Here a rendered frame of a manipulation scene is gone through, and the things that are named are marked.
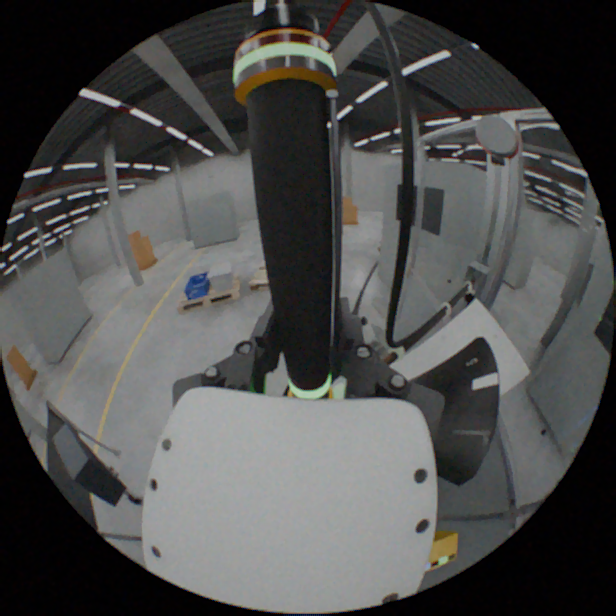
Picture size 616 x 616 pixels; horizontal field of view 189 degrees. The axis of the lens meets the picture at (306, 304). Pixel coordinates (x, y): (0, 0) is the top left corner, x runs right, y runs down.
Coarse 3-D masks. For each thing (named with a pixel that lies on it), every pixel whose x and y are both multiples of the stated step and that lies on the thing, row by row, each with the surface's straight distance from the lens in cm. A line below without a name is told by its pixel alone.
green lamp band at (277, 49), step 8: (264, 48) 9; (272, 48) 9; (280, 48) 9; (288, 48) 9; (296, 48) 9; (304, 48) 9; (312, 48) 9; (248, 56) 9; (256, 56) 9; (264, 56) 9; (312, 56) 9; (320, 56) 9; (328, 56) 10; (240, 64) 10
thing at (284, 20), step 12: (276, 0) 15; (288, 0) 15; (264, 12) 12; (276, 12) 12; (288, 12) 12; (300, 12) 12; (252, 24) 12; (264, 24) 11; (276, 24) 11; (288, 24) 11; (300, 24) 11; (312, 24) 12; (252, 36) 14
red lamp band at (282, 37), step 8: (256, 40) 10; (264, 40) 10; (272, 40) 9; (280, 40) 9; (288, 40) 9; (296, 40) 9; (304, 40) 9; (312, 40) 10; (320, 40) 10; (248, 48) 10; (320, 48) 10; (328, 48) 10; (240, 56) 10
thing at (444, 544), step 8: (440, 536) 67; (448, 536) 65; (456, 536) 67; (432, 544) 63; (440, 544) 65; (448, 544) 66; (456, 544) 68; (432, 552) 64; (440, 552) 66; (448, 552) 68; (456, 552) 70; (432, 560) 66; (448, 560) 69; (432, 568) 67
